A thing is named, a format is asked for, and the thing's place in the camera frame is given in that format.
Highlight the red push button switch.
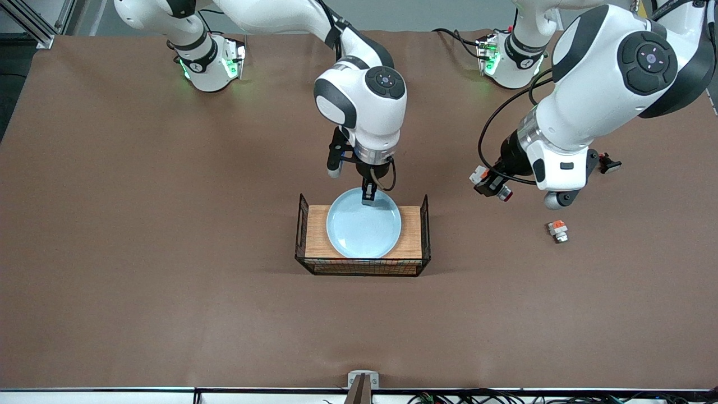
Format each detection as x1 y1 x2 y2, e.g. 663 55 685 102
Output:
470 165 514 203

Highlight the light blue round plate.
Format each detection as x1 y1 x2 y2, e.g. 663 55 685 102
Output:
326 187 403 260

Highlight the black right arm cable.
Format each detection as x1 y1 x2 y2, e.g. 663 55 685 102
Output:
375 159 398 193

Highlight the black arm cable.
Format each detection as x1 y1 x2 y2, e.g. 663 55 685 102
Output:
477 76 554 186
375 159 398 193

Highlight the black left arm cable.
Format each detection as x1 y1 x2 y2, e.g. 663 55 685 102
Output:
477 76 554 186

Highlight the black wire basket wooden base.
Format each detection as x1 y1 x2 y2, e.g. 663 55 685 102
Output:
294 193 432 278

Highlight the black base cable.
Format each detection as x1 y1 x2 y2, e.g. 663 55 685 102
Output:
431 27 484 60

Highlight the grey metal bracket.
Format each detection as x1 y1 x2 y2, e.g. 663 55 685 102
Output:
347 370 380 391

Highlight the black cable bundle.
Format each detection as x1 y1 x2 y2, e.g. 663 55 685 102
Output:
407 391 718 404

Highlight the aluminium frame profile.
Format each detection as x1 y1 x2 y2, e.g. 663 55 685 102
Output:
0 0 57 50

